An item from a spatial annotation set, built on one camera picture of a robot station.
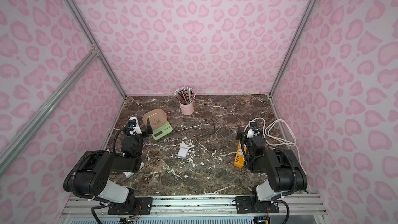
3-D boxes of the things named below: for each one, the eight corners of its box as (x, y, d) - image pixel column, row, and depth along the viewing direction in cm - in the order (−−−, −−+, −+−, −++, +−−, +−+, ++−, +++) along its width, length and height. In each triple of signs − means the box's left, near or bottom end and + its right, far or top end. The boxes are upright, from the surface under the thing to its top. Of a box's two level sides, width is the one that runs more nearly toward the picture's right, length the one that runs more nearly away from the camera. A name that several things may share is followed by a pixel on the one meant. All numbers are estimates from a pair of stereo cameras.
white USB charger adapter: (177, 156, 91) (177, 155, 90) (180, 148, 94) (180, 147, 93) (185, 158, 90) (185, 157, 89) (188, 150, 94) (188, 148, 92)
